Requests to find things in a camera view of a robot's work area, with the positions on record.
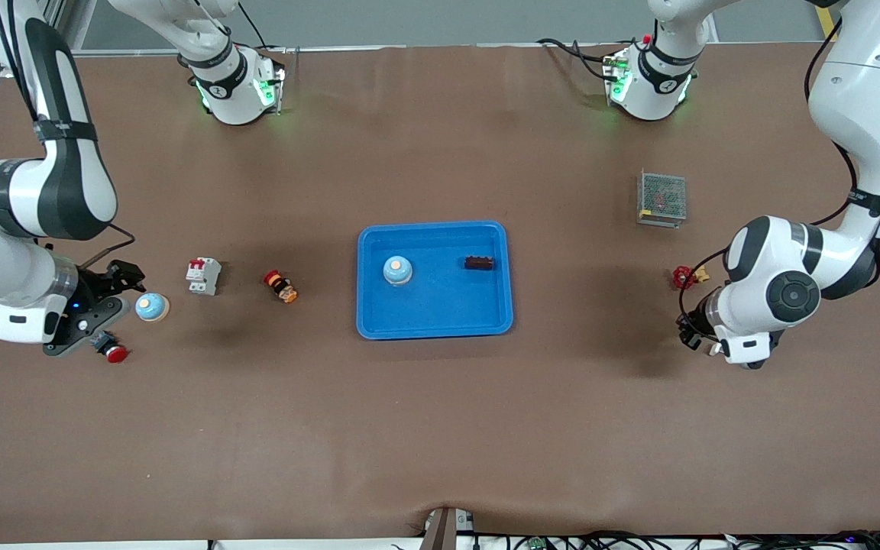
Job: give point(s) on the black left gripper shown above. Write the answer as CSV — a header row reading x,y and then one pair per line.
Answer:
x,y
689,334

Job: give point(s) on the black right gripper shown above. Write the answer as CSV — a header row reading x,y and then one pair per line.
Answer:
x,y
94,289

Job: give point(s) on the blue call bell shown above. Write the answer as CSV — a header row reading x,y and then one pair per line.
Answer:
x,y
152,307
398,271

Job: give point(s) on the dark brown electrolytic capacitor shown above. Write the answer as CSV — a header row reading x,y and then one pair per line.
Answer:
x,y
479,263

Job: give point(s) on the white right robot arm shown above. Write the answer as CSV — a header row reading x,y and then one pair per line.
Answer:
x,y
66,191

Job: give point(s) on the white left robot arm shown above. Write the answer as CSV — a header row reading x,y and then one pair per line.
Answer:
x,y
776,290

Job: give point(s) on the blue plastic tray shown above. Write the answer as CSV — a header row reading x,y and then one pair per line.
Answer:
x,y
440,313

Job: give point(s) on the brass valve red handwheel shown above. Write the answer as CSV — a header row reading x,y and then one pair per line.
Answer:
x,y
684,277

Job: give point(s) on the red mushroom button blue body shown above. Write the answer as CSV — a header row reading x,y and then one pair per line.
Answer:
x,y
113,351

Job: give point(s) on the white red circuit breaker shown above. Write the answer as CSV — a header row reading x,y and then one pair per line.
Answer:
x,y
203,276

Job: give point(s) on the metal mesh power supply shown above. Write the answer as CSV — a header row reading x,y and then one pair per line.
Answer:
x,y
661,200

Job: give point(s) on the red button orange body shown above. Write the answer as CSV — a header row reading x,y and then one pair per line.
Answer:
x,y
281,287

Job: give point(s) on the brown table mat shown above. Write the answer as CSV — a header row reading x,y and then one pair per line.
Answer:
x,y
440,428

